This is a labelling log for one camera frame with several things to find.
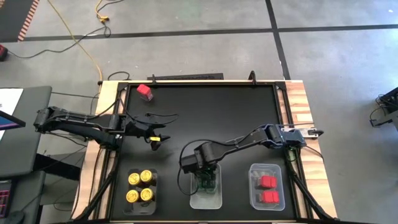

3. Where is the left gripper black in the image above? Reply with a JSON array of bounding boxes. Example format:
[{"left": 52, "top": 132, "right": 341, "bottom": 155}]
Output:
[{"left": 124, "top": 118, "right": 172, "bottom": 152}]

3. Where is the red-lid glass spice jar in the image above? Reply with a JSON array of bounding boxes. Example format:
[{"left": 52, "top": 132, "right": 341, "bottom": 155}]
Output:
[
  {"left": 256, "top": 190, "right": 280, "bottom": 205},
  {"left": 255, "top": 175, "right": 278, "bottom": 190},
  {"left": 136, "top": 83, "right": 154, "bottom": 102}
]

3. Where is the translucent white plastic bin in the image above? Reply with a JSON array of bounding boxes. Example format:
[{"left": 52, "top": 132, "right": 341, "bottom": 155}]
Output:
[{"left": 189, "top": 162, "right": 223, "bottom": 210}]

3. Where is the clear plastic bin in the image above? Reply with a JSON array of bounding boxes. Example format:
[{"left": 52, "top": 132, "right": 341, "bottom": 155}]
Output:
[{"left": 248, "top": 162, "right": 286, "bottom": 212}]

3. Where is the smoky grey plastic bin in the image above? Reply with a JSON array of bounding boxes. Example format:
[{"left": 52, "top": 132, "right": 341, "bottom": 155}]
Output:
[{"left": 123, "top": 167, "right": 159, "bottom": 216}]

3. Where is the black desk crossbar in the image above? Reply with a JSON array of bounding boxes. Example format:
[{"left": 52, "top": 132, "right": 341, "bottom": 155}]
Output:
[{"left": 33, "top": 152, "right": 82, "bottom": 182}]

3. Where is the grey side desk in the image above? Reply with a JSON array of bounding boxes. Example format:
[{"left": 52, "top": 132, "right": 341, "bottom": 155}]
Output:
[{"left": 0, "top": 86, "right": 53, "bottom": 179}]

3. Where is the dark tablet screen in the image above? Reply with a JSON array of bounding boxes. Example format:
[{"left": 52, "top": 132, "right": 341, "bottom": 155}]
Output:
[{"left": 0, "top": 110, "right": 27, "bottom": 131}]

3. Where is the white paper sheet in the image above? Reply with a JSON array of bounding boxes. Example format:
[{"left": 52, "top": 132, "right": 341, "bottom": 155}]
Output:
[{"left": 0, "top": 88, "right": 24, "bottom": 141}]

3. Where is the backlit keyboard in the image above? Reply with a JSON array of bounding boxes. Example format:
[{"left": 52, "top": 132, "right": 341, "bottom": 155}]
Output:
[{"left": 0, "top": 179, "right": 14, "bottom": 219}]

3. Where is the orange striped black mat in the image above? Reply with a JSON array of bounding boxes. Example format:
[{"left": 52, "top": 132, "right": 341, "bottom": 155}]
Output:
[{"left": 0, "top": 0, "right": 40, "bottom": 43}]

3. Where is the black aluminium table frame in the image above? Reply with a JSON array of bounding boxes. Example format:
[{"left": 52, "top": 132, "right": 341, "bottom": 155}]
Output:
[{"left": 97, "top": 79, "right": 308, "bottom": 223}]

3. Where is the black looped cable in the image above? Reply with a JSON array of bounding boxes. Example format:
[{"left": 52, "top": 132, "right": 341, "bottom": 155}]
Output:
[{"left": 107, "top": 71, "right": 131, "bottom": 82}]

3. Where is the long yellow floor cable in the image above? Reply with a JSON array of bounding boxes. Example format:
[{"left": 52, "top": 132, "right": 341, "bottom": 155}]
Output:
[{"left": 46, "top": 0, "right": 104, "bottom": 82}]

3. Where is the long black floor cable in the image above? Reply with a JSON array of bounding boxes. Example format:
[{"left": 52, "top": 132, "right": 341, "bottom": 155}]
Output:
[{"left": 7, "top": 26, "right": 113, "bottom": 60}]

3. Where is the yellow cable with plug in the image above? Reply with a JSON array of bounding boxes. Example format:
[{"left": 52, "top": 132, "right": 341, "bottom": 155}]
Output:
[{"left": 95, "top": 0, "right": 110, "bottom": 23}]

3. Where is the black equipment with cables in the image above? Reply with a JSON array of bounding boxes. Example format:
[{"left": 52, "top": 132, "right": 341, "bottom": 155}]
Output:
[{"left": 369, "top": 86, "right": 398, "bottom": 129}]

